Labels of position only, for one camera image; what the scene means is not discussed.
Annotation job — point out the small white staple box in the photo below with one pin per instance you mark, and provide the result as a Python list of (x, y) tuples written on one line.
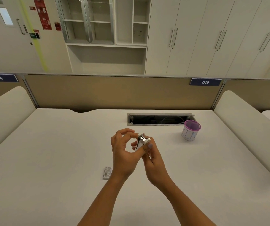
[(107, 172)]

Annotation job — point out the red wall poster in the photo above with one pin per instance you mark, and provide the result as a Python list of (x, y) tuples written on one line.
[(42, 12)]

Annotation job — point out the person's right thumb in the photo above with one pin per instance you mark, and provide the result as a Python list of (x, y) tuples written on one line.
[(150, 146)]

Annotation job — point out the person's right forearm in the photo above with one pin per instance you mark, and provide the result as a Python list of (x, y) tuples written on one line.
[(186, 207)]

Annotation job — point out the cream door with window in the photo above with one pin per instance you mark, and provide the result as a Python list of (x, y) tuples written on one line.
[(7, 35)]

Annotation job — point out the white wall cabinet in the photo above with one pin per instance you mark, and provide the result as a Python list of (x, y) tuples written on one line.
[(210, 35)]

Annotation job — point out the small silver stapler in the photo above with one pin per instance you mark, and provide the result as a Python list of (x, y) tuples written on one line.
[(142, 140)]

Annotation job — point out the person's left forearm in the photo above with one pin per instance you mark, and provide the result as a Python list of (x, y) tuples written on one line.
[(104, 204)]

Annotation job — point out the person's right hand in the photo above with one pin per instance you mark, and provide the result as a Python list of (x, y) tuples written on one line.
[(157, 170)]

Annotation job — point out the person's left hand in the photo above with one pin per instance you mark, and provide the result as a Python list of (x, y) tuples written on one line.
[(122, 157)]

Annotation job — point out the white rounded desk divider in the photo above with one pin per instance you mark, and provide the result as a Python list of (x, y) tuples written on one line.
[(5, 117), (250, 129)]

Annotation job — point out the black wall switch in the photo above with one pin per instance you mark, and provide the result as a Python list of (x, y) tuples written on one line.
[(37, 35)]

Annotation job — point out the person's left thumb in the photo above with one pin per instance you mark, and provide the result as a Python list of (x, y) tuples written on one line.
[(130, 138)]

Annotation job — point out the white cup with purple rim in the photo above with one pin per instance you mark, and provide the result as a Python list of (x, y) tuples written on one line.
[(190, 132)]

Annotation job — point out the small red wall box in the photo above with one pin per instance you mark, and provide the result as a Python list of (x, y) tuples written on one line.
[(57, 26)]

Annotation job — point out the white shelf cabinet with glass doors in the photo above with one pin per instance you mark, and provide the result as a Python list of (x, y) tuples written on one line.
[(106, 32)]

